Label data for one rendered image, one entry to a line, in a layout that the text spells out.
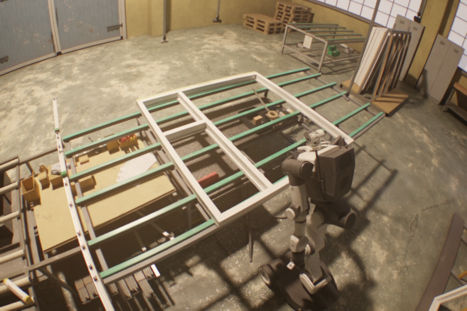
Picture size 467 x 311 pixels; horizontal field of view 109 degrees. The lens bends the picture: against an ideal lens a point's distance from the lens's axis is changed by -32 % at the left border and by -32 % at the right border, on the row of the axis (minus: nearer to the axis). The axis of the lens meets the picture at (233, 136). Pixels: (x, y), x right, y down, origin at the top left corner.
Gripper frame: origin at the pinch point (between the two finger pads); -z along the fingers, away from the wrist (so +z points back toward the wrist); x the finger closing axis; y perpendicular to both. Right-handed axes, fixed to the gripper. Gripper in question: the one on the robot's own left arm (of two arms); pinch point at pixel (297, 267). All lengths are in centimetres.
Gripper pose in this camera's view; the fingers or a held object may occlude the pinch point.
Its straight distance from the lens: 180.4
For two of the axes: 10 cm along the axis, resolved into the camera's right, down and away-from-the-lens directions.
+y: -8.5, 2.4, -4.7
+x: -5.2, -2.1, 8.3
